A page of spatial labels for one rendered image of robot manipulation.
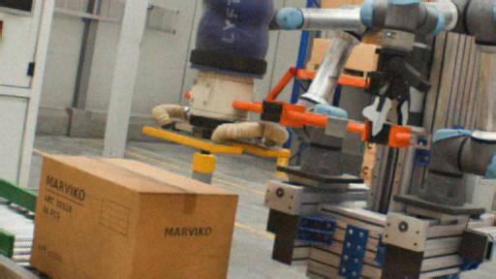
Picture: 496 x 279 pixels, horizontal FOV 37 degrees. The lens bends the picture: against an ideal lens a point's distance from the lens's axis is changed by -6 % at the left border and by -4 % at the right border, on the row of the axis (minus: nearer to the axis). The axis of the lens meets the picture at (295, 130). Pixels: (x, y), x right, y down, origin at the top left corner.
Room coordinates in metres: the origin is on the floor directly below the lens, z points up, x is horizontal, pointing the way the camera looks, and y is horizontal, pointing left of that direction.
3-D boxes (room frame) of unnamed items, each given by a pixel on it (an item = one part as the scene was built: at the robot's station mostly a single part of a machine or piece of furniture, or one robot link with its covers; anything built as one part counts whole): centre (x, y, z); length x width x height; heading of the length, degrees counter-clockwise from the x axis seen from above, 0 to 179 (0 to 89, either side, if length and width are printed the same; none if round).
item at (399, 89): (1.82, -0.20, 1.38); 0.09 x 0.08 x 0.12; 46
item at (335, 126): (1.89, -0.12, 1.24); 0.07 x 0.07 x 0.04; 47
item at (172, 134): (2.13, 0.29, 1.14); 0.34 x 0.10 x 0.05; 47
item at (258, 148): (2.27, 0.16, 1.14); 0.34 x 0.10 x 0.05; 47
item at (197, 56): (2.20, 0.22, 1.36); 0.23 x 0.23 x 0.04
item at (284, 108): (2.03, 0.04, 1.24); 0.10 x 0.08 x 0.06; 137
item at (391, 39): (1.81, -0.20, 1.46); 0.08 x 0.08 x 0.05
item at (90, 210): (2.49, 0.50, 0.75); 0.60 x 0.40 x 0.40; 48
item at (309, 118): (2.16, 0.00, 1.24); 0.93 x 0.30 x 0.04; 47
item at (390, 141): (1.79, -0.21, 1.24); 0.08 x 0.07 x 0.05; 47
